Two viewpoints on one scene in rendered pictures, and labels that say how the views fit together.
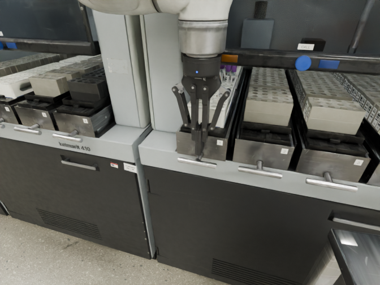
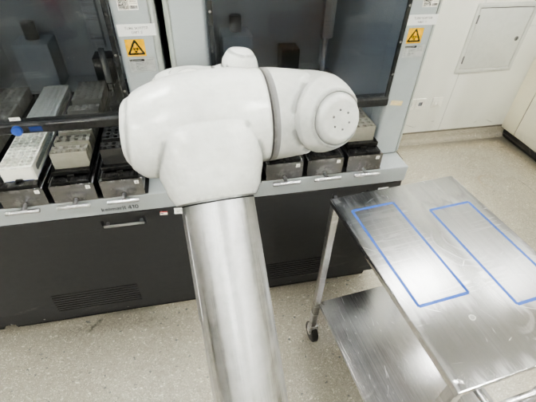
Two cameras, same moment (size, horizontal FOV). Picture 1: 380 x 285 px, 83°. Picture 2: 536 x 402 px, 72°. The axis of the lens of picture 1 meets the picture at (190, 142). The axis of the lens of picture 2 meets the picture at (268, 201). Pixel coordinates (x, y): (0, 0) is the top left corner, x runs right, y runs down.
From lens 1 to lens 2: 0.78 m
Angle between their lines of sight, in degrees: 25
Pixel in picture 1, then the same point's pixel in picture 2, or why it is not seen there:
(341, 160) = (329, 162)
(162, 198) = not seen: hidden behind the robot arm
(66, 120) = (114, 186)
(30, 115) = (68, 191)
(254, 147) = (279, 167)
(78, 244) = (103, 321)
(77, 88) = (112, 154)
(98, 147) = (147, 202)
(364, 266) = (343, 207)
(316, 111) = not seen: hidden behind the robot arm
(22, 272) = (57, 368)
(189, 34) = not seen: hidden behind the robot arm
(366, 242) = (344, 199)
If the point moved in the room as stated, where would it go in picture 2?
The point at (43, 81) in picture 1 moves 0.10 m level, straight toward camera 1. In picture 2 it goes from (69, 154) to (92, 163)
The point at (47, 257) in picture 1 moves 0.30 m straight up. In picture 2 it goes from (76, 345) to (51, 307)
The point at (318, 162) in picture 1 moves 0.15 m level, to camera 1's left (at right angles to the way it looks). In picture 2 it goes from (318, 167) to (282, 177)
